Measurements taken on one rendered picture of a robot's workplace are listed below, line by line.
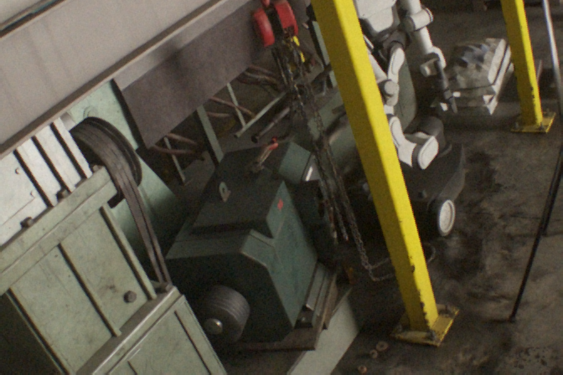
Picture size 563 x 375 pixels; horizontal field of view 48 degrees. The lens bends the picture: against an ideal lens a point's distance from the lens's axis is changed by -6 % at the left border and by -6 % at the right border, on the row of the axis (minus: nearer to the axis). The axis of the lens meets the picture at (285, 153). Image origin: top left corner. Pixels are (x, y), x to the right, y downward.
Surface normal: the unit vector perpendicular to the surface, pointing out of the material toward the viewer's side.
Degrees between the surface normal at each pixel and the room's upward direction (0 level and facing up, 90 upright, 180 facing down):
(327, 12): 90
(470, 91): 63
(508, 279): 0
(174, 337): 90
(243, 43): 90
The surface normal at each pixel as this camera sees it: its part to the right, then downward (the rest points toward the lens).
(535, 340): -0.31, -0.84
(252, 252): 0.43, -0.69
